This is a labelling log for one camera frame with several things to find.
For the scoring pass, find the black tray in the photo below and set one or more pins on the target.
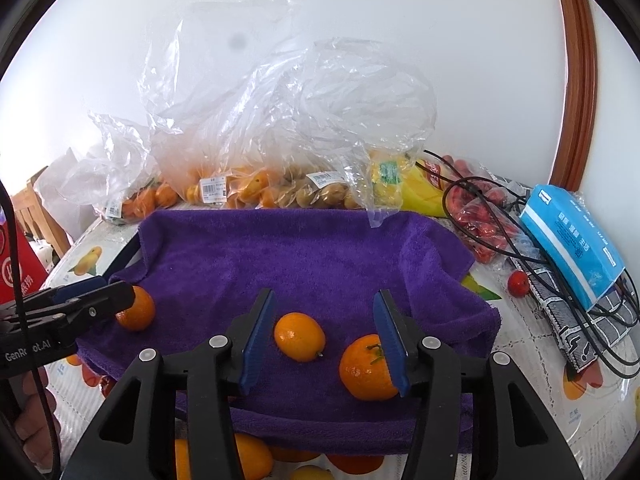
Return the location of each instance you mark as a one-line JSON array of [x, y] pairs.
[[125, 257]]

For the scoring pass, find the small smooth orange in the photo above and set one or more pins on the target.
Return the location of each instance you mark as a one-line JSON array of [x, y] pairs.
[[182, 460]]

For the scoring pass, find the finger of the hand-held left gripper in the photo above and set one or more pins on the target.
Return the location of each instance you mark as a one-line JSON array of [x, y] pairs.
[[95, 305], [80, 287]]

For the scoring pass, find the grey patterned pouch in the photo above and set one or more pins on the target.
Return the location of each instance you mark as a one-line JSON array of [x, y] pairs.
[[570, 330]]

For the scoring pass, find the person's left hand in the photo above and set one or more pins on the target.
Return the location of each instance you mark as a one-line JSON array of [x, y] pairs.
[[35, 430]]

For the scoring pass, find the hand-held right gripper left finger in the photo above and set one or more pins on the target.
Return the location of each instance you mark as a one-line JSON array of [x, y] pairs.
[[257, 345]]

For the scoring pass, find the white plastic bag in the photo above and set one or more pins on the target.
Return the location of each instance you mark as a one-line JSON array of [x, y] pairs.
[[55, 180]]

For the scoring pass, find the yellowish small citrus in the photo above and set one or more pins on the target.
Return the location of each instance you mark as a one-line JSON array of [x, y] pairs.
[[310, 474]]

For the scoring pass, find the blue tissue pack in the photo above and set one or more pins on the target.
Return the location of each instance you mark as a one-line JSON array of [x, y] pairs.
[[575, 245]]

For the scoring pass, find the red paper bag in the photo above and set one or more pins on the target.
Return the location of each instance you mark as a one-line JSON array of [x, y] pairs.
[[17, 270]]

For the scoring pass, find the red cherry tomato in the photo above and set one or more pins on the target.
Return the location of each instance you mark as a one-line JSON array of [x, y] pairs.
[[518, 283], [107, 385]]

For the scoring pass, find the orange mandarin with green stem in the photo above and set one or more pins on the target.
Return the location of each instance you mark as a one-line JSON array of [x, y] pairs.
[[367, 370]]

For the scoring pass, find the yellow snack package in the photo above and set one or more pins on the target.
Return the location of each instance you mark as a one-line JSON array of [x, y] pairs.
[[400, 185]]

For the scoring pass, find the bag of cherry tomatoes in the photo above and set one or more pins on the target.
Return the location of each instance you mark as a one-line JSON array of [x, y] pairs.
[[482, 215]]

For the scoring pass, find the brown wooden door frame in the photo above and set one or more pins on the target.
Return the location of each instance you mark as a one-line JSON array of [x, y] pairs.
[[580, 85]]

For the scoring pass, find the clear bag of mandarins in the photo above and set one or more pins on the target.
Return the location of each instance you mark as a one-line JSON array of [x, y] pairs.
[[125, 180]]

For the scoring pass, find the clear bag of kumquats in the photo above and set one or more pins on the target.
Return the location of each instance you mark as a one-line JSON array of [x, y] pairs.
[[225, 135]]

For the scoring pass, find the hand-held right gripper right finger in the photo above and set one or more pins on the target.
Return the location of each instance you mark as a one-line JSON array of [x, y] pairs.
[[391, 345]]

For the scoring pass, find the purple towel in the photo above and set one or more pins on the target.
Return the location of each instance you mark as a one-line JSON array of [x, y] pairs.
[[300, 270]]

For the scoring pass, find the wooden chair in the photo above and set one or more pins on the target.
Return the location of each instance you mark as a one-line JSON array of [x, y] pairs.
[[35, 205]]

